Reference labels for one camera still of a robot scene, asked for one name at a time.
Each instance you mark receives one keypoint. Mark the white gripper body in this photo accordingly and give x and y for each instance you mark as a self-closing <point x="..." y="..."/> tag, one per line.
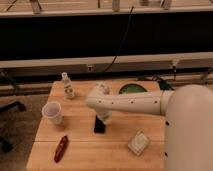
<point x="105" y="117"/>

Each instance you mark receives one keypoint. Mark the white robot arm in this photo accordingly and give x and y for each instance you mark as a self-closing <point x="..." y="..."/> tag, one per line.
<point x="188" y="112"/>

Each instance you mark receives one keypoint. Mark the green bowl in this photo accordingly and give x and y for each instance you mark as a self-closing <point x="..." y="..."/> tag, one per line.
<point x="132" y="88"/>

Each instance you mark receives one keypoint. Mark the small clear plastic bottle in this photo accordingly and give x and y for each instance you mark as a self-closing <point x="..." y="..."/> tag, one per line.
<point x="68" y="89"/>

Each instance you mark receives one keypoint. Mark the red chili pepper toy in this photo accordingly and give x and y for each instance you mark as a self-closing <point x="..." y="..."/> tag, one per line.
<point x="60" y="148"/>

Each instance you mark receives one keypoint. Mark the white plastic cup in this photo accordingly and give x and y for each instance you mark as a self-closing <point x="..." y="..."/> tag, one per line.
<point x="52" y="111"/>

